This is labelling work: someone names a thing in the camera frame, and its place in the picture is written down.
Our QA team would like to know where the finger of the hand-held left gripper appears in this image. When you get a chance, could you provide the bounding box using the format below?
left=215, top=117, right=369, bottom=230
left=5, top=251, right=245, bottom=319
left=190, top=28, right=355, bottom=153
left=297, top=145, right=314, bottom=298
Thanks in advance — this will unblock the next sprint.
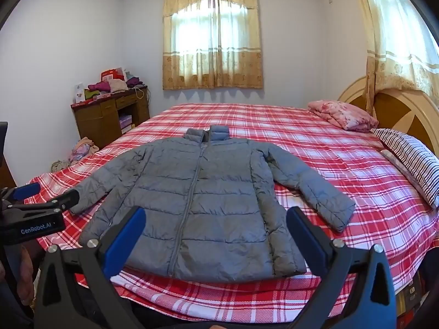
left=0, top=182, right=42, bottom=202
left=10, top=190, right=80, bottom=216

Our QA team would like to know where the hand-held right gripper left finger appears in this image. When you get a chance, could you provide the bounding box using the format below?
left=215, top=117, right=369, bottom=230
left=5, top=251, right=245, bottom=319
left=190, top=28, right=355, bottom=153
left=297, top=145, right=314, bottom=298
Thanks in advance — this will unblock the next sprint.
left=34, top=206, right=147, bottom=329

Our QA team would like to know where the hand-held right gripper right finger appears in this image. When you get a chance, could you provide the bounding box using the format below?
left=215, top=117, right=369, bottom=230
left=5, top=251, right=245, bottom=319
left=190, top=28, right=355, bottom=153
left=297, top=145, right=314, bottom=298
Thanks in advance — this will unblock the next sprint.
left=286, top=206, right=398, bottom=329

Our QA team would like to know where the grey puffer jacket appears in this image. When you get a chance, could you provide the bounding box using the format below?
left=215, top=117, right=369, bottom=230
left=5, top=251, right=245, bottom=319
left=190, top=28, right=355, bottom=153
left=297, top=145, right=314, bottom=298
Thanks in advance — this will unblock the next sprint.
left=70, top=125, right=356, bottom=283

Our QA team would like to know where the pastel clothes pile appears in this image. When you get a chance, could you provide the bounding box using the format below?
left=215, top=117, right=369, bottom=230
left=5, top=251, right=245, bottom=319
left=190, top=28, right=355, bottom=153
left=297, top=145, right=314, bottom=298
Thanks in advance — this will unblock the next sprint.
left=69, top=137, right=100, bottom=165

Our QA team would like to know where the person's left hand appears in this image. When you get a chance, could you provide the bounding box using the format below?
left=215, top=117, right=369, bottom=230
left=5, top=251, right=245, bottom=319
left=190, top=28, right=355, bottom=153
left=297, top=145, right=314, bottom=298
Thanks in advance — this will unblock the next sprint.
left=15, top=243, right=42, bottom=304

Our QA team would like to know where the grey crumpled cloth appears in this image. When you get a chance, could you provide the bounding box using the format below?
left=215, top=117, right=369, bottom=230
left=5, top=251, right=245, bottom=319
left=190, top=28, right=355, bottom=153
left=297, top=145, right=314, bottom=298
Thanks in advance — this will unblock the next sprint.
left=51, top=159, right=71, bottom=174

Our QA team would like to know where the dark object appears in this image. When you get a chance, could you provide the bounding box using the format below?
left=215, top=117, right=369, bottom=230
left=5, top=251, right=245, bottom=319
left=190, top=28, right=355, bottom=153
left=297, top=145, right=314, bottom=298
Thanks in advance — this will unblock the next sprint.
left=0, top=121, right=9, bottom=179

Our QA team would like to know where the brown wooden cabinet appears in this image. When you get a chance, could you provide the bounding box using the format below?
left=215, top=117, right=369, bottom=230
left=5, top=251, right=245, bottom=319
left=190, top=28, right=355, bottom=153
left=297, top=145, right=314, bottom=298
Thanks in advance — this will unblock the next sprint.
left=71, top=86, right=151, bottom=149

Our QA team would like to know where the red plaid bed sheet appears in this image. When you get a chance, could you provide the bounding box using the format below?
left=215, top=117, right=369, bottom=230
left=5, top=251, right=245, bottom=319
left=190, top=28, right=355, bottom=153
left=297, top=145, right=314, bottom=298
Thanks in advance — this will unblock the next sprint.
left=29, top=103, right=439, bottom=323

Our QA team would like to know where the pink folded blanket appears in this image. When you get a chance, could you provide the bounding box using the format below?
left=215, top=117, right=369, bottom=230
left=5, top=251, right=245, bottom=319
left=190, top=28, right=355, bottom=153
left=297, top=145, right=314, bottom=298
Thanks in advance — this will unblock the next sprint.
left=308, top=100, right=379, bottom=131

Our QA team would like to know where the red box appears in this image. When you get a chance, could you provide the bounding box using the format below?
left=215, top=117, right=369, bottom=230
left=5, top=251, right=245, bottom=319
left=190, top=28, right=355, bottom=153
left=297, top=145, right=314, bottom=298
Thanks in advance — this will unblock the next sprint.
left=100, top=67, right=126, bottom=82

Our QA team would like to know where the striped pillow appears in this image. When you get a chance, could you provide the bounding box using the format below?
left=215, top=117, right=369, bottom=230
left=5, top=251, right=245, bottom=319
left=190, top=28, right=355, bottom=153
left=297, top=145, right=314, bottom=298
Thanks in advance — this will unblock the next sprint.
left=370, top=128, right=439, bottom=209

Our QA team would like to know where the wooden headboard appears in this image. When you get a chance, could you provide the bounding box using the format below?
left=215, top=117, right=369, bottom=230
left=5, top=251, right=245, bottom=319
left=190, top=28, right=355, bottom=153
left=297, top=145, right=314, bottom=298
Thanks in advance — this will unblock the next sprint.
left=338, top=77, right=439, bottom=158

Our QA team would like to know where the beige window curtain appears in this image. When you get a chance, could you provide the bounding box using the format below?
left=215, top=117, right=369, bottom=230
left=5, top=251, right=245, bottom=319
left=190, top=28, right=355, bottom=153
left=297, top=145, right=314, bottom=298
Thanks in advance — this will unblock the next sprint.
left=162, top=0, right=264, bottom=90

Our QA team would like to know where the beige side curtain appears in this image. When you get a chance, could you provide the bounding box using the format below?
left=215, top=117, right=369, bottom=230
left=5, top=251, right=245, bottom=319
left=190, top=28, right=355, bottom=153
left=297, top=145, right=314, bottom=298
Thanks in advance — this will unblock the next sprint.
left=350, top=0, right=439, bottom=115

